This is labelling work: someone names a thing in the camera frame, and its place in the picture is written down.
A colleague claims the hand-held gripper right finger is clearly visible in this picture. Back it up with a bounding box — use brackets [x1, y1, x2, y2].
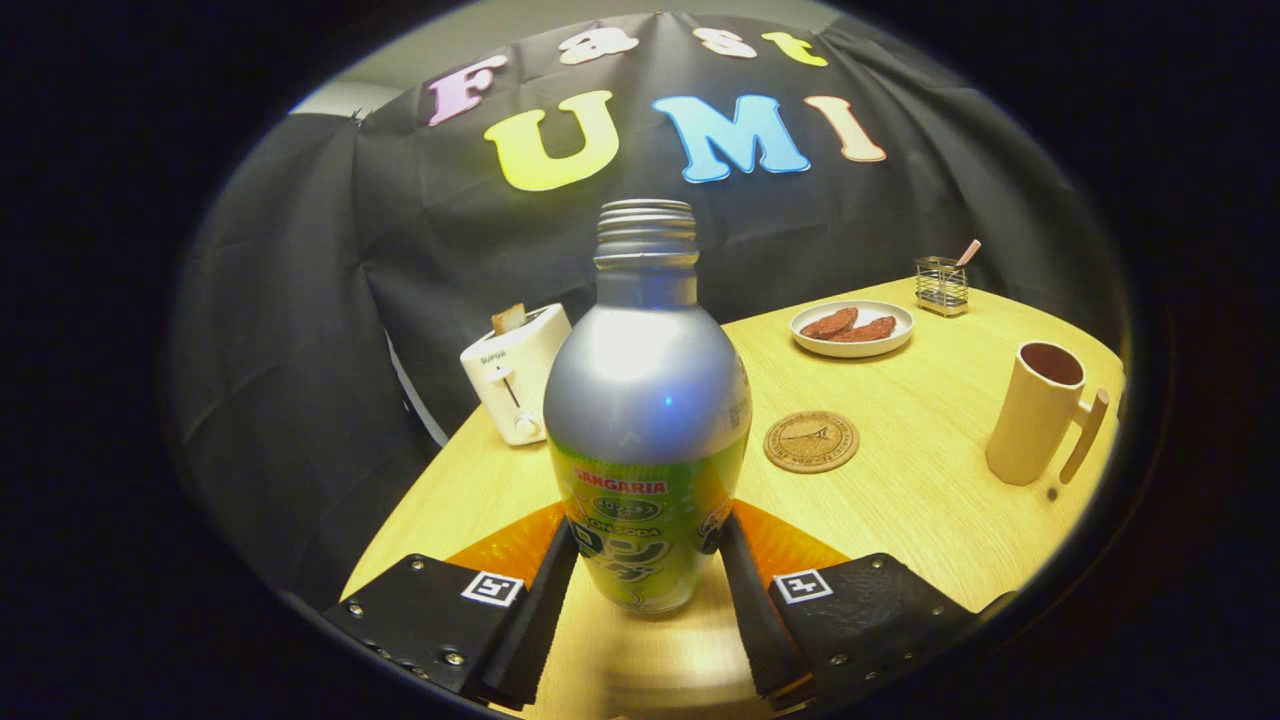
[718, 498, 1019, 713]

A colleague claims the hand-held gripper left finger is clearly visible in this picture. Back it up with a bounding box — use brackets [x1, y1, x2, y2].
[322, 500, 581, 713]

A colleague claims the round cork coaster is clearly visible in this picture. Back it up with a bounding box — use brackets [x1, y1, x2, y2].
[763, 410, 861, 475]

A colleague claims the silver green juice bottle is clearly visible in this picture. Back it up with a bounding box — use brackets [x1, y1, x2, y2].
[543, 199, 753, 615]

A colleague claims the cream cup with wooden handle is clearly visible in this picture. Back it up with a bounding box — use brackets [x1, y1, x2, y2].
[985, 341, 1111, 487]

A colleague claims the wooden table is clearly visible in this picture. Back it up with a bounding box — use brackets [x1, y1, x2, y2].
[340, 277, 1126, 720]

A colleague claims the white toaster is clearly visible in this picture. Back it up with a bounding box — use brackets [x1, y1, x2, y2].
[460, 303, 573, 447]

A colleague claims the white round plate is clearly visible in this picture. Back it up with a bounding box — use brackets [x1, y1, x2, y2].
[789, 300, 915, 359]

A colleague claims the brown meat slice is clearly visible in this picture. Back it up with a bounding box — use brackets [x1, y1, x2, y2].
[799, 306, 860, 341]
[828, 315, 898, 344]

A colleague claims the metal wire holder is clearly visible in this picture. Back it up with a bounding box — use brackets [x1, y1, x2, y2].
[915, 256, 971, 318]

